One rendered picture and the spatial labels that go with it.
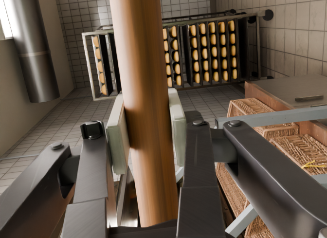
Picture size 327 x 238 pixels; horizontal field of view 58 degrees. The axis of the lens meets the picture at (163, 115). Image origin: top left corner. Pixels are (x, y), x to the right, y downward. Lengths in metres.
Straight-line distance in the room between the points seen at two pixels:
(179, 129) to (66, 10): 5.22
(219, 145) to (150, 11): 0.08
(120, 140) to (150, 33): 0.06
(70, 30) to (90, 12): 0.45
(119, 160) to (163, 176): 0.04
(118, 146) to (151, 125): 0.03
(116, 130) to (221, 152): 0.06
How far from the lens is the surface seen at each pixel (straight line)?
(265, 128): 1.35
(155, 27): 0.18
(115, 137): 0.16
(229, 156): 0.16
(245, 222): 0.78
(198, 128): 0.15
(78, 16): 5.32
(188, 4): 5.25
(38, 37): 3.33
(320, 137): 1.25
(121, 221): 1.44
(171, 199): 0.22
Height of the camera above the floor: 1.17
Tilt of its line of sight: 1 degrees down
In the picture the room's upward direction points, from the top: 97 degrees counter-clockwise
